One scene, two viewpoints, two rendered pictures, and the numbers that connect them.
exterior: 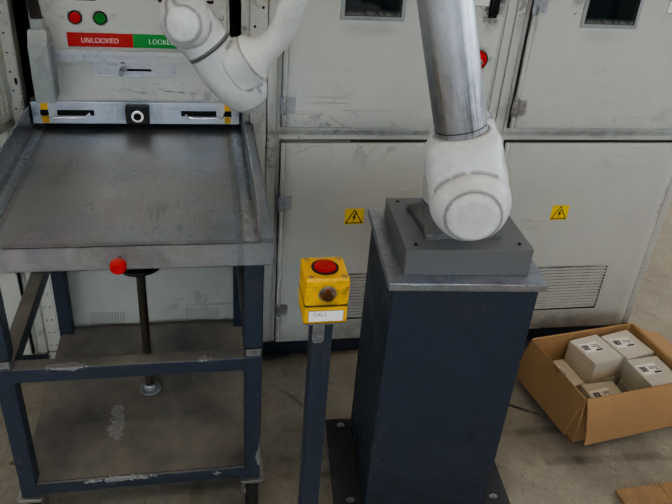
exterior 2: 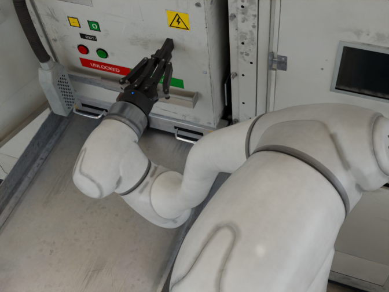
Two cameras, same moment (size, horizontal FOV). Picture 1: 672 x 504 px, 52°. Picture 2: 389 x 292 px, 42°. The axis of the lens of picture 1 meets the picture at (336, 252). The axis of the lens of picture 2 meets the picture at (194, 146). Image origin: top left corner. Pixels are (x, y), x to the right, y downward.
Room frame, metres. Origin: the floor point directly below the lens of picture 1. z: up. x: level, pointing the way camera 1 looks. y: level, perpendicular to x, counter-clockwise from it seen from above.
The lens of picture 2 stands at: (1.08, -0.20, 2.08)
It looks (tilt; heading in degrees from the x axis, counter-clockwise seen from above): 53 degrees down; 39
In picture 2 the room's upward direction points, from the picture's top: 8 degrees counter-clockwise
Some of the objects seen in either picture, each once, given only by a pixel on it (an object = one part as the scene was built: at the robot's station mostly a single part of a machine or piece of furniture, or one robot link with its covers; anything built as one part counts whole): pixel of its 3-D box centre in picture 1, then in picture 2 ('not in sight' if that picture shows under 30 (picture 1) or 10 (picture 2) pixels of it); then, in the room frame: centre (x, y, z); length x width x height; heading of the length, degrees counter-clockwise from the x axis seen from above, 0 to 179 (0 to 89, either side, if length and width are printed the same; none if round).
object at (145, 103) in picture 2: not in sight; (139, 98); (1.63, 0.39, 1.23); 0.09 x 0.08 x 0.07; 12
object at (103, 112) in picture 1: (138, 110); (143, 113); (1.81, 0.57, 0.89); 0.54 x 0.05 x 0.06; 102
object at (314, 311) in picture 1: (323, 290); not in sight; (1.06, 0.02, 0.85); 0.08 x 0.08 x 0.10; 12
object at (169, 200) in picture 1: (132, 184); (105, 208); (1.50, 0.50, 0.82); 0.68 x 0.62 x 0.06; 12
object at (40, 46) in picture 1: (43, 64); (58, 86); (1.68, 0.75, 1.04); 0.08 x 0.05 x 0.17; 12
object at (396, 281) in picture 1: (450, 246); not in sight; (1.46, -0.27, 0.74); 0.36 x 0.36 x 0.02; 7
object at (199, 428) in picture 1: (143, 307); not in sight; (1.50, 0.50, 0.46); 0.64 x 0.58 x 0.66; 12
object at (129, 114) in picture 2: not in sight; (125, 121); (1.56, 0.37, 1.23); 0.09 x 0.06 x 0.09; 102
